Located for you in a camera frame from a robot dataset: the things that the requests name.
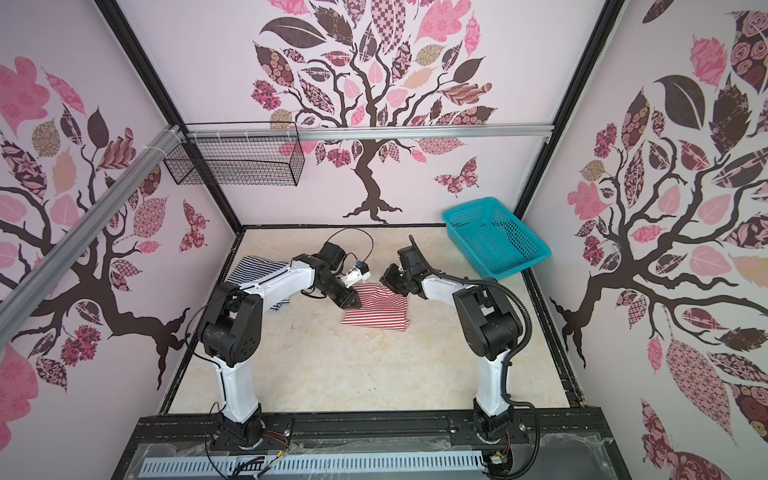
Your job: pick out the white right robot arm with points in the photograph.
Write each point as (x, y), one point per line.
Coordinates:
(495, 324)

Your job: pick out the red white striped tank top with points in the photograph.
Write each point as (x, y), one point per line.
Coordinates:
(381, 309)

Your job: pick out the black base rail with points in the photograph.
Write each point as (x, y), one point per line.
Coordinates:
(458, 427)

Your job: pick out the blue white striped tank top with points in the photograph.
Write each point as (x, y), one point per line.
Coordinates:
(253, 268)

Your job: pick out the aluminium rail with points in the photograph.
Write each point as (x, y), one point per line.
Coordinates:
(384, 132)
(19, 305)

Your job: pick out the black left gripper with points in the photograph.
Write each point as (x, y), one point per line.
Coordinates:
(345, 301)

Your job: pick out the teal plastic basket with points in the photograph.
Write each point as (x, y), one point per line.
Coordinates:
(495, 242)

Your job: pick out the black corner frame post right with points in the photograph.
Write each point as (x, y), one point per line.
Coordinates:
(606, 22)

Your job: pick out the black wire mesh basket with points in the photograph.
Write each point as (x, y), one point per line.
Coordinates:
(259, 153)

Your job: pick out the white slotted cable duct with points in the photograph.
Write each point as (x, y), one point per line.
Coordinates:
(309, 466)

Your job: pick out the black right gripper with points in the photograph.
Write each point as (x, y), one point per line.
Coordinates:
(390, 279)

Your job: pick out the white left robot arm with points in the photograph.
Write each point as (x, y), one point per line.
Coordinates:
(231, 327)

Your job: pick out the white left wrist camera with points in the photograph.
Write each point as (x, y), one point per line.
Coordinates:
(359, 273)

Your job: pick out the black corner frame post left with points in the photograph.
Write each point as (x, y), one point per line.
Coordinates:
(121, 29)

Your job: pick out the aluminium rail left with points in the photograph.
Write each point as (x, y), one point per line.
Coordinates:
(19, 305)

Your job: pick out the black corner frame post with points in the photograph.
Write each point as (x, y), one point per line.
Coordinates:
(121, 29)
(606, 22)

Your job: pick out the aluminium rail back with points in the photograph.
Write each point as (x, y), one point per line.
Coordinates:
(384, 132)

